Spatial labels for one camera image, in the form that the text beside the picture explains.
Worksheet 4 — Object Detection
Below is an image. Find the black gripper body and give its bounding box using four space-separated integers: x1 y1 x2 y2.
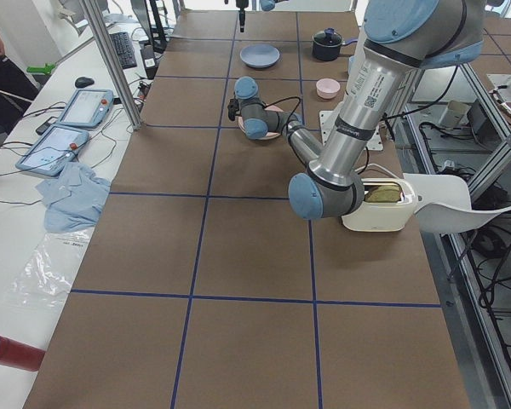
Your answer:
227 98 240 122

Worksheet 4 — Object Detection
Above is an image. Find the pink plate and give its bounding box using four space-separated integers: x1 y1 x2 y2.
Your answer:
238 105 283 141

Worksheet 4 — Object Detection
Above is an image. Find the light blue plate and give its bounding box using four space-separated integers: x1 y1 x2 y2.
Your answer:
239 43 280 69

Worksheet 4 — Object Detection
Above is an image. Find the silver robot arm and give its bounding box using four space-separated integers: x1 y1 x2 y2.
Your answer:
235 0 284 32
227 0 486 220

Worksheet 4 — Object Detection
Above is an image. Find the dark blue pot with lid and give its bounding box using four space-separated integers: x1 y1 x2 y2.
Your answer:
312 27 358 62

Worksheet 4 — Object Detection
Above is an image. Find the pink bowl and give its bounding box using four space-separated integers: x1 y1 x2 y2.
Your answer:
316 78 341 100

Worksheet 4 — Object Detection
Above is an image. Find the black keyboard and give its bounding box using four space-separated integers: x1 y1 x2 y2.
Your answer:
110 32 137 69

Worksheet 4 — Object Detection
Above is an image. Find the upper teach pendant tablet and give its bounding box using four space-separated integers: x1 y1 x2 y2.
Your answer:
57 88 114 130

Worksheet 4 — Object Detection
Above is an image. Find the teach pendant tablet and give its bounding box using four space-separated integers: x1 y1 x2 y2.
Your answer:
15 124 89 176
57 88 114 130

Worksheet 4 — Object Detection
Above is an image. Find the black computer mouse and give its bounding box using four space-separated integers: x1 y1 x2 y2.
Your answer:
74 77 95 89

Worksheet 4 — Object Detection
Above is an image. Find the bread slice in toaster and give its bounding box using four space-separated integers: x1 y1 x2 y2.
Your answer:
365 183 402 204

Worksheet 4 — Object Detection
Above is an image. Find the cream toaster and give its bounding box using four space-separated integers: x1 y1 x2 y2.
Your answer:
342 164 418 232

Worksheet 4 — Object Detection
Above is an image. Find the lower teach pendant tablet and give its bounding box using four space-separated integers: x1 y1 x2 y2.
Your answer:
15 124 89 176

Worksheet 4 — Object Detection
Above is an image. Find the light blue cloth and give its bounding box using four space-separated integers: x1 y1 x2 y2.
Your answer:
36 162 111 233

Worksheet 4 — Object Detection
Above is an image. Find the white plastic chair shell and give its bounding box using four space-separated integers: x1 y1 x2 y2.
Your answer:
404 173 511 234

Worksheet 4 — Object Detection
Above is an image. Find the clear plastic bag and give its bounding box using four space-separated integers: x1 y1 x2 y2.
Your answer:
4 228 94 309

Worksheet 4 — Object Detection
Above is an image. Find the red cylinder tube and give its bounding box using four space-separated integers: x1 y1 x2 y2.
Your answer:
0 336 45 372

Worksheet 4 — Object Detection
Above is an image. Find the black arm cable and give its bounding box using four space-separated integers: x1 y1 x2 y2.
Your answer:
263 95 304 129

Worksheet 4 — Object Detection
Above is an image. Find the aluminium frame post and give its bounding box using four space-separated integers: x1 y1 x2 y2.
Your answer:
80 0 142 131

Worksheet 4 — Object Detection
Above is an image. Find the green handled grabber stick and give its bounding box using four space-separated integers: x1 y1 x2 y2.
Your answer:
26 63 56 76

